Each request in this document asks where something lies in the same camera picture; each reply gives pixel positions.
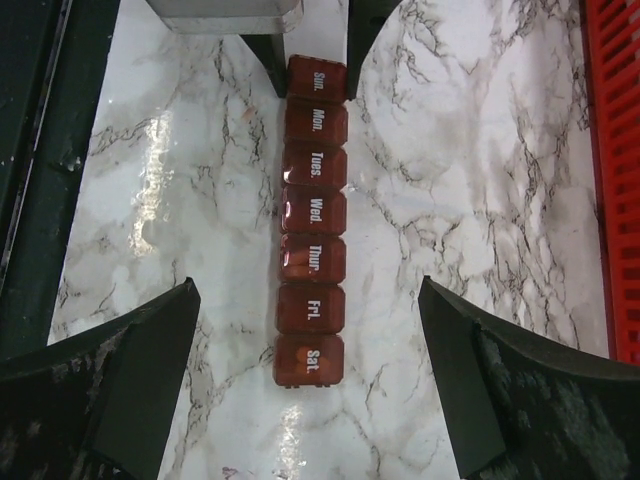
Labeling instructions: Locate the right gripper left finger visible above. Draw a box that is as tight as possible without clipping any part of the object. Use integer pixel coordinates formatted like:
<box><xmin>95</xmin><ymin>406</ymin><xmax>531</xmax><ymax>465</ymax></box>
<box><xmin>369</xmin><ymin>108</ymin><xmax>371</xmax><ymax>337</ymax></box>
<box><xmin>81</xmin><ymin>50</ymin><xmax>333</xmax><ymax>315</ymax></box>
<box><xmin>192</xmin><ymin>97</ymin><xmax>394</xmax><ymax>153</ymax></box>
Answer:
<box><xmin>1</xmin><ymin>278</ymin><xmax>201</xmax><ymax>479</ymax></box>

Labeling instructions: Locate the red plastic shopping basket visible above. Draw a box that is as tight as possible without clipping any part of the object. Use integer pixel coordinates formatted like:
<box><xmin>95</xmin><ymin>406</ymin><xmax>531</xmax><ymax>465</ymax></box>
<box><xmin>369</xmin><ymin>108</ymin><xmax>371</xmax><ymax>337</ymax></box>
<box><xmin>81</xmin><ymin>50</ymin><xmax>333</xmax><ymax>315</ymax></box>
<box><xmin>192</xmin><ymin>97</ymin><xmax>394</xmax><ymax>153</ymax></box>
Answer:
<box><xmin>583</xmin><ymin>1</ymin><xmax>639</xmax><ymax>365</ymax></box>

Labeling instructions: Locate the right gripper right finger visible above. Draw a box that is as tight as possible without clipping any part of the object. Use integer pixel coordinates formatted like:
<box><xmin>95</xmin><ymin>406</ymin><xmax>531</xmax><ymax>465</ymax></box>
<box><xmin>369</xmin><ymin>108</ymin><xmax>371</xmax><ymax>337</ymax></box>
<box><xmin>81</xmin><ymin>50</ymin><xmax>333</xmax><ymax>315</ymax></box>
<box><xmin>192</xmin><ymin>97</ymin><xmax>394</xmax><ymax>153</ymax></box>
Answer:
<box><xmin>418</xmin><ymin>277</ymin><xmax>639</xmax><ymax>479</ymax></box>

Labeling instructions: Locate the brown weekly pill organizer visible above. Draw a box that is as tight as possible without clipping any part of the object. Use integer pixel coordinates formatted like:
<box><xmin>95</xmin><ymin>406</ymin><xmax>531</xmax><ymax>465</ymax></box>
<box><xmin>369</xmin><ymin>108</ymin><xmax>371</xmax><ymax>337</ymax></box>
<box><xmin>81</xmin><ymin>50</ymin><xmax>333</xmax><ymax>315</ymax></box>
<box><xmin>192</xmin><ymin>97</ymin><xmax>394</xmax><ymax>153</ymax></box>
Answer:
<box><xmin>274</xmin><ymin>55</ymin><xmax>349</xmax><ymax>388</ymax></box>

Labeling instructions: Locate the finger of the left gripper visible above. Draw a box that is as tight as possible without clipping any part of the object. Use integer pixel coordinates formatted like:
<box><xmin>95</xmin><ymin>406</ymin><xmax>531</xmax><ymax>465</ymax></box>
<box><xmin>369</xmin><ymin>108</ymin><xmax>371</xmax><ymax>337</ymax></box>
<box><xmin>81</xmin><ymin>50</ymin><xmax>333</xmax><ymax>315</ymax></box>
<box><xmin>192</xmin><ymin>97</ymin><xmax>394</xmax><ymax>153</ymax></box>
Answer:
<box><xmin>241</xmin><ymin>33</ymin><xmax>288</xmax><ymax>98</ymax></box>
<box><xmin>346</xmin><ymin>0</ymin><xmax>401</xmax><ymax>100</ymax></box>

